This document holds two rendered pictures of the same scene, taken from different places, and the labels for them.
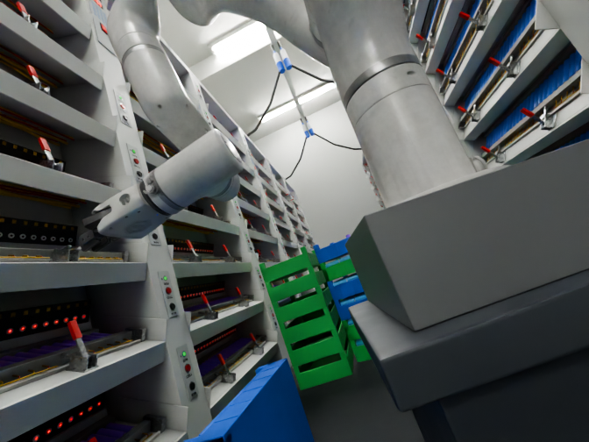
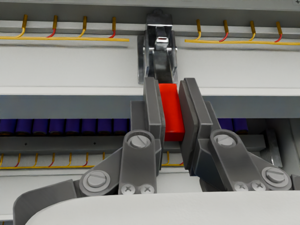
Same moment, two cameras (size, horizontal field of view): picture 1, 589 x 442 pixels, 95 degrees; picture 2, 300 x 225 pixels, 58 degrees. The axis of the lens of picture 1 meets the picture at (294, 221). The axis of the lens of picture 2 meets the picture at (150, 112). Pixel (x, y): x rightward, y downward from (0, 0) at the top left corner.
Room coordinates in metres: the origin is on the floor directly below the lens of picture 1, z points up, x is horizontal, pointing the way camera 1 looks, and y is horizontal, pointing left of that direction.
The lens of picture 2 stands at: (0.44, 0.28, 0.66)
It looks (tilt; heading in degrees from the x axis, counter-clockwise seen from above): 46 degrees down; 74
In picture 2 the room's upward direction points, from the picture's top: 5 degrees clockwise
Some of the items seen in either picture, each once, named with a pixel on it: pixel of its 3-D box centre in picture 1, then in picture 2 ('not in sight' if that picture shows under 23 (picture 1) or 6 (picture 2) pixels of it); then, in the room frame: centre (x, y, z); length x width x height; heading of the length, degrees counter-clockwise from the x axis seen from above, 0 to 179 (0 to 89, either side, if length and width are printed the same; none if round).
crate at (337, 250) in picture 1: (355, 240); not in sight; (1.16, -0.21, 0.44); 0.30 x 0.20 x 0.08; 62
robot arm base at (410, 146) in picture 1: (408, 147); not in sight; (0.37, -0.19, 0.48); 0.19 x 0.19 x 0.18
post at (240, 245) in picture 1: (218, 208); not in sight; (1.41, 0.37, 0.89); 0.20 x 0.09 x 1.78; 81
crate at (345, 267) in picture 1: (362, 258); not in sight; (1.16, -0.21, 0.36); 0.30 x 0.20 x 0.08; 62
